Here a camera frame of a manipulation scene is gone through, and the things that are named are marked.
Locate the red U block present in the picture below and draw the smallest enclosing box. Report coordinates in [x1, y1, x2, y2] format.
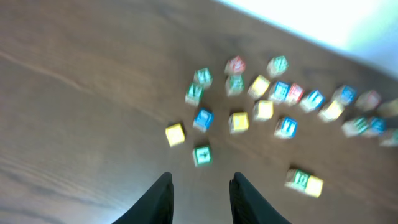
[224, 55, 246, 75]

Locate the blue L block left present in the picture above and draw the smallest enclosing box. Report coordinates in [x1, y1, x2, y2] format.
[193, 108, 214, 133]

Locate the blue d block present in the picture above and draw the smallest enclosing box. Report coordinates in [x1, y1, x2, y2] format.
[363, 116, 386, 137]
[332, 85, 357, 106]

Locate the yellow block centre left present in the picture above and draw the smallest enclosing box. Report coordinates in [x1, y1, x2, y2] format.
[228, 112, 249, 134]

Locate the blue D block lower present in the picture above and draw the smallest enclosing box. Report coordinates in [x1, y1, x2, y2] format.
[363, 116, 386, 137]

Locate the yellow block far left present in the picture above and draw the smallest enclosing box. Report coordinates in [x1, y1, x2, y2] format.
[165, 123, 185, 147]

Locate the blue T block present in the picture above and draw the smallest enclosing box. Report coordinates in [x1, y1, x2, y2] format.
[274, 117, 298, 139]

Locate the blue P block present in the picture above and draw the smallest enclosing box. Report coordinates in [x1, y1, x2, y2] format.
[268, 81, 290, 104]

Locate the yellow o block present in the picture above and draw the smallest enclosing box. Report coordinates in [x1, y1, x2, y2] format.
[318, 100, 345, 123]
[305, 175, 324, 198]

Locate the green V block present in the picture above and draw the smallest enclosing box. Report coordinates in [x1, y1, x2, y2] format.
[185, 83, 205, 106]

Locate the yellow S block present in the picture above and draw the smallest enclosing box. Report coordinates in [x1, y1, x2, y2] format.
[253, 100, 274, 121]

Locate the green 4 block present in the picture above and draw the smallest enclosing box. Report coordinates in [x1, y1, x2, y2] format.
[192, 145, 213, 167]

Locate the yellow block upper left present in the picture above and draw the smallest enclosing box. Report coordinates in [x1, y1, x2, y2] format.
[248, 75, 270, 100]

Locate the green r block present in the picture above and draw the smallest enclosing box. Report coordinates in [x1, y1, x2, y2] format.
[285, 169, 310, 191]
[341, 116, 369, 138]

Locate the red I block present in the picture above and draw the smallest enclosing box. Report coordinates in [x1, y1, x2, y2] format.
[355, 90, 381, 111]

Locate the blue D block top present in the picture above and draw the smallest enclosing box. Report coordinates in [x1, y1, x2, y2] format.
[332, 85, 357, 106]

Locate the blue l block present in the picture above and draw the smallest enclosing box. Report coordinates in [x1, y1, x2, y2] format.
[193, 108, 214, 133]
[299, 90, 325, 113]

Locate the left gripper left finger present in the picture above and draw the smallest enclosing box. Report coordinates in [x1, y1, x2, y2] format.
[113, 172, 174, 224]

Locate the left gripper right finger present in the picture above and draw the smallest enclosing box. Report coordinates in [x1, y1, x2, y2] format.
[229, 172, 290, 224]

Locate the green Z block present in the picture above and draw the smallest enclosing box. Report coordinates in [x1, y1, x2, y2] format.
[267, 55, 289, 78]

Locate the red A block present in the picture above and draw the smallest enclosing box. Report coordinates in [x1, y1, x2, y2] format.
[285, 83, 305, 106]

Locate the green 7 block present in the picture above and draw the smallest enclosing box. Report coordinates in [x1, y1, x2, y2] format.
[193, 68, 213, 89]

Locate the yellow block top right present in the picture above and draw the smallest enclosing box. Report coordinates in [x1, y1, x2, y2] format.
[377, 98, 398, 118]

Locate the green J block left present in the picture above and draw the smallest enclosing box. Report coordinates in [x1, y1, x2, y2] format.
[225, 74, 244, 96]

